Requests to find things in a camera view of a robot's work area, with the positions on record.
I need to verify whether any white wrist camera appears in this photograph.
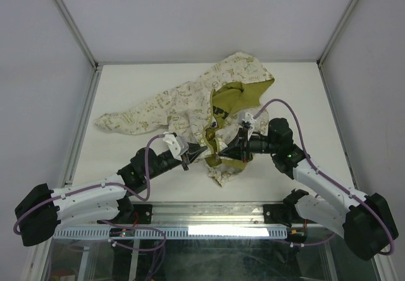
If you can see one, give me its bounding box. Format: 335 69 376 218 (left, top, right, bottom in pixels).
162 132 189 161
238 112 256 139

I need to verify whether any left aluminium frame post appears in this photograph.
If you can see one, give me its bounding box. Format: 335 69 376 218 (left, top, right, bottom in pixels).
40 0 103 70

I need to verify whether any aluminium frame post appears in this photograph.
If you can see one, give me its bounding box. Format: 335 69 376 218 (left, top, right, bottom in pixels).
316 0 374 66
40 0 103 70

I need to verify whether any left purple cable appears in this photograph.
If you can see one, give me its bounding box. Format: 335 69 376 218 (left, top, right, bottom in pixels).
13 134 168 236

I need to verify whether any purple cable under rail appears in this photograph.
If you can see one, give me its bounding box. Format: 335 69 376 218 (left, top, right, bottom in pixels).
109 219 174 281

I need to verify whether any cream patterned hooded jacket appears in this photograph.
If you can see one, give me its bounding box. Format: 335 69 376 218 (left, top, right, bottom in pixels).
94 52 275 186

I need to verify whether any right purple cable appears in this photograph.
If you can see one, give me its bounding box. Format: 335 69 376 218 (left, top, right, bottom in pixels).
254 99 396 256

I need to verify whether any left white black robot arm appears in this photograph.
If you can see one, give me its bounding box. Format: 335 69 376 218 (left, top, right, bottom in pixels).
13 143 207 247

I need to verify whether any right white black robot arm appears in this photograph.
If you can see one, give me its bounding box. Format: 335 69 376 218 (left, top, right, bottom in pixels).
219 118 399 260

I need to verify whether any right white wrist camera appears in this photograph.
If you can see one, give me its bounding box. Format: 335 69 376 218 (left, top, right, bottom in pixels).
238 112 256 139

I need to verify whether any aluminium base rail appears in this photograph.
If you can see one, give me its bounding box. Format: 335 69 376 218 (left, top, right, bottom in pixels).
75 201 317 225

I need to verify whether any white slotted cable duct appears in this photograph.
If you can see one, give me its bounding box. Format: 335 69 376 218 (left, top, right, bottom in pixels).
53 225 287 240

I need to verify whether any right aluminium frame post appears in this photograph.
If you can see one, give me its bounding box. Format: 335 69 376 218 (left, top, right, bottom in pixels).
316 0 374 66

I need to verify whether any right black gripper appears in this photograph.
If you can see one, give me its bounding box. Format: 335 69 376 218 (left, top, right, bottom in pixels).
218 127 278 164

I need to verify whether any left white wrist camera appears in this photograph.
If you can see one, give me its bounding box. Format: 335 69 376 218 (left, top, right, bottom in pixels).
162 132 189 161

